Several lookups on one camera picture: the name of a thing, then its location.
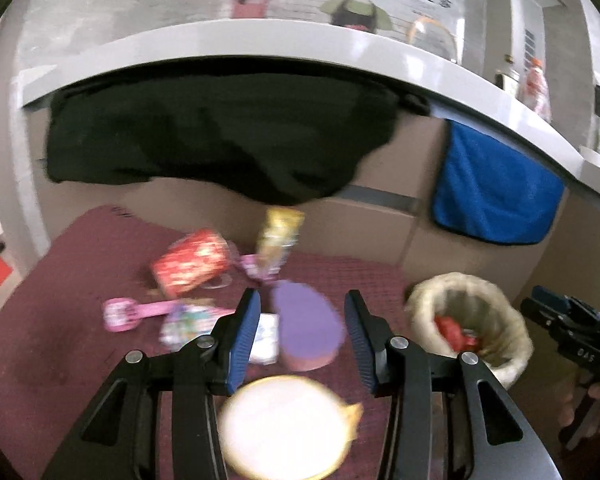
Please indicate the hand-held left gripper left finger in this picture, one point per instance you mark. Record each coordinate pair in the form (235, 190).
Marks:
(242, 345)

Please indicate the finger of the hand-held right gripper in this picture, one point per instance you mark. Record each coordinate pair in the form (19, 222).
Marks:
(555, 299)
(542, 312)

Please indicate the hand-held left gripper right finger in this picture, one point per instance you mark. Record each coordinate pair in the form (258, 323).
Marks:
(362, 345)

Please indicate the white packet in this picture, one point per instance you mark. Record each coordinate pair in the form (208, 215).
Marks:
(265, 340)

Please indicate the colourful printed wrapper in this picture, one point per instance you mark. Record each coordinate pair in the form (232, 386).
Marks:
(190, 325)

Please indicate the purple sponge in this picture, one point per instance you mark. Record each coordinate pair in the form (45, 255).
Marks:
(305, 325)

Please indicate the red plastic bag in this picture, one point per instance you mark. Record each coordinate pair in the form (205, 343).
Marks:
(450, 332)

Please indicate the red patterned snack packet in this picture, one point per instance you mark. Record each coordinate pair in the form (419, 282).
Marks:
(190, 262)

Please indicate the gold snack packet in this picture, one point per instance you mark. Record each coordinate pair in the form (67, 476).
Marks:
(280, 235)

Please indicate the blue towel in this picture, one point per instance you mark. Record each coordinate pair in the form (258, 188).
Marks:
(495, 185)

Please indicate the white bowl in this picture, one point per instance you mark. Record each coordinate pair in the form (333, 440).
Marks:
(595, 160)

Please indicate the red plaid cloth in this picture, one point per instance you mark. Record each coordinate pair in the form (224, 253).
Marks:
(55, 335)

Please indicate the beige kitchen cabinet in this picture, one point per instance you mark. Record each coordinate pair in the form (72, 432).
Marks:
(415, 160)

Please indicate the plastic bottle orange cap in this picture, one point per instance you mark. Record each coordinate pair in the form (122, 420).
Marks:
(536, 90)

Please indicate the black cloth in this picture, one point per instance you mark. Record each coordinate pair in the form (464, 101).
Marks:
(205, 130)

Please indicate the white louvred panel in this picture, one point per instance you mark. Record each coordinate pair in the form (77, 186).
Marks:
(529, 45)

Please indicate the white kitchen counter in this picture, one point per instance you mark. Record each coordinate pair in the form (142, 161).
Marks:
(280, 35)

